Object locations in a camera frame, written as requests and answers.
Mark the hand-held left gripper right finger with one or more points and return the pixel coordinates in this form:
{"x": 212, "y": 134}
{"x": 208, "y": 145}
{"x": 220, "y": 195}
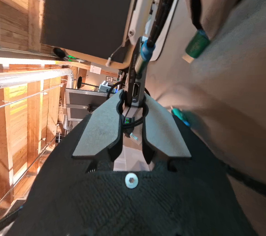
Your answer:
{"x": 164, "y": 134}

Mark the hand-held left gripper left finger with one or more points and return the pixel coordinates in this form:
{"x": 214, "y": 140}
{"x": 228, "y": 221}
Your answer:
{"x": 97, "y": 130}

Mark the grey metal hub adapter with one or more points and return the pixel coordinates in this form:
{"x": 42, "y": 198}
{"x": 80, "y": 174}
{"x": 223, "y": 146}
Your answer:
{"x": 129, "y": 82}

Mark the black charging station with display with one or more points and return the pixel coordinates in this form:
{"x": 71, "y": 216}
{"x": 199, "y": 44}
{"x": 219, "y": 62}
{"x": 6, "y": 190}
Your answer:
{"x": 127, "y": 120}

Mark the grey framed display panel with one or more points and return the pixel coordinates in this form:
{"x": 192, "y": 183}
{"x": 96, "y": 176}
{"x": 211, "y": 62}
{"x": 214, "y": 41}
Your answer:
{"x": 87, "y": 96}

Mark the black white marker tag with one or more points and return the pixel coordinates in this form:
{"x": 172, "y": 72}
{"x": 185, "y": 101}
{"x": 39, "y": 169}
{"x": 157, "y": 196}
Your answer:
{"x": 109, "y": 78}

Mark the white paper sign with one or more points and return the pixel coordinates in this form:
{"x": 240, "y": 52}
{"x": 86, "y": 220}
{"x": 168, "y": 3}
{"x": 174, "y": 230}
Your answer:
{"x": 95, "y": 69}

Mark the thin metal rod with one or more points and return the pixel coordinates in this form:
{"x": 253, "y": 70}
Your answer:
{"x": 108, "y": 61}

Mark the green light sign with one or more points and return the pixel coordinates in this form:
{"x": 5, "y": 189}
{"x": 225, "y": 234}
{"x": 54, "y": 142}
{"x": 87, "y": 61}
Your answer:
{"x": 70, "y": 56}

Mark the black round ceiling device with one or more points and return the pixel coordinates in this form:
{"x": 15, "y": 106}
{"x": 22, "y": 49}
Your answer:
{"x": 59, "y": 52}

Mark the ceiling light strip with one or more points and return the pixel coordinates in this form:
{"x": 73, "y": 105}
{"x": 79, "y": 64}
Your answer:
{"x": 27, "y": 61}

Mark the black monitor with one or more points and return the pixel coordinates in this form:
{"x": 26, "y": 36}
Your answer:
{"x": 87, "y": 11}

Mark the silver ventilation duct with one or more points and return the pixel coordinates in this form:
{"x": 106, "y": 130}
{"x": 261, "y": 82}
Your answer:
{"x": 31, "y": 77}

